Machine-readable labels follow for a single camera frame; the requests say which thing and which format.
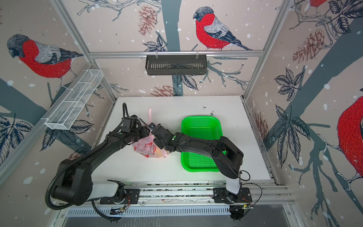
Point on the aluminium mounting rail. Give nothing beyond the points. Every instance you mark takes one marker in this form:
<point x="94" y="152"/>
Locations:
<point x="202" y="193"/>

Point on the pink plastic bag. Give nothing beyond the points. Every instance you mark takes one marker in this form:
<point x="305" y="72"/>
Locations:
<point x="147" y="147"/>

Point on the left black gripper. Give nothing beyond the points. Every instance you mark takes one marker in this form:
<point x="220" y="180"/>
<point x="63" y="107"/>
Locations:
<point x="144" y="130"/>

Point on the orange fruit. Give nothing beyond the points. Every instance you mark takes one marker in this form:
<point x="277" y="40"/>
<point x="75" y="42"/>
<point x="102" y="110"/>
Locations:
<point x="164" y="153"/>

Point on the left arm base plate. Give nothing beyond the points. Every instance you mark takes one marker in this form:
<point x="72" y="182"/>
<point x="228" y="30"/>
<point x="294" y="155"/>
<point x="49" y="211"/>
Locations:
<point x="127" y="197"/>

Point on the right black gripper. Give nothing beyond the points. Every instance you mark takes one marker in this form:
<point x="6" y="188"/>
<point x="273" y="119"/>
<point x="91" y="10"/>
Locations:
<point x="158" y="142"/>

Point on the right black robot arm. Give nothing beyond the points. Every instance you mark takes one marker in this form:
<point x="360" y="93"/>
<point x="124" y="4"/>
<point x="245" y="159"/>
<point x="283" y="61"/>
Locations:
<point x="226" y="155"/>

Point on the green plastic basket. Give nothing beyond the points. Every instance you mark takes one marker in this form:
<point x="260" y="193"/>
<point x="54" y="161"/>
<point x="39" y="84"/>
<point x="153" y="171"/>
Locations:
<point x="201" y="127"/>

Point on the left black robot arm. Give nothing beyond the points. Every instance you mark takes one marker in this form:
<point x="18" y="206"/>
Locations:
<point x="73" y="183"/>

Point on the white mesh wall shelf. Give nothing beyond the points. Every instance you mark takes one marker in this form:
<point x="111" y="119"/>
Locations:
<point x="76" y="98"/>

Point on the black hanging wire basket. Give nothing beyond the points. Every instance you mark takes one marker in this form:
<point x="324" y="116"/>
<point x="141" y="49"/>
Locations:
<point x="164" y="65"/>

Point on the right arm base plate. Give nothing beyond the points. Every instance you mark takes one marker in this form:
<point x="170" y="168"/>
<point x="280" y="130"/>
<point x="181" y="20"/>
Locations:
<point x="222" y="195"/>

